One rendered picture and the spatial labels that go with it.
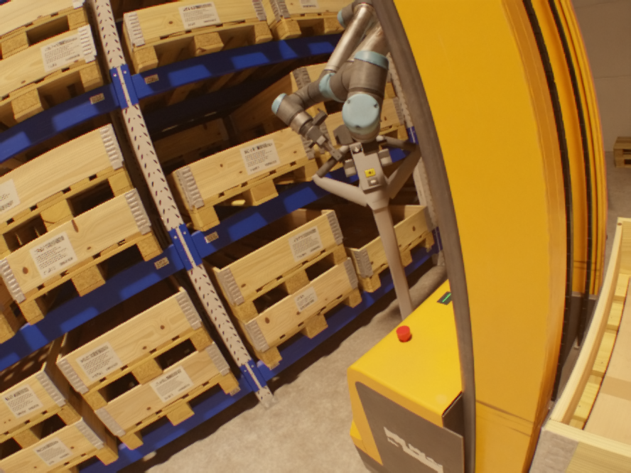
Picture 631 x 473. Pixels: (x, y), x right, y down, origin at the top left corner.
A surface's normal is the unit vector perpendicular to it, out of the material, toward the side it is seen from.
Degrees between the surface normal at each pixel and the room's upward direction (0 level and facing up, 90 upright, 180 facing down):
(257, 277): 90
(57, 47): 90
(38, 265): 90
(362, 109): 79
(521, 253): 90
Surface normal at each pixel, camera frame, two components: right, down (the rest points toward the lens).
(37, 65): 0.55, 0.09
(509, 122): -0.76, 0.44
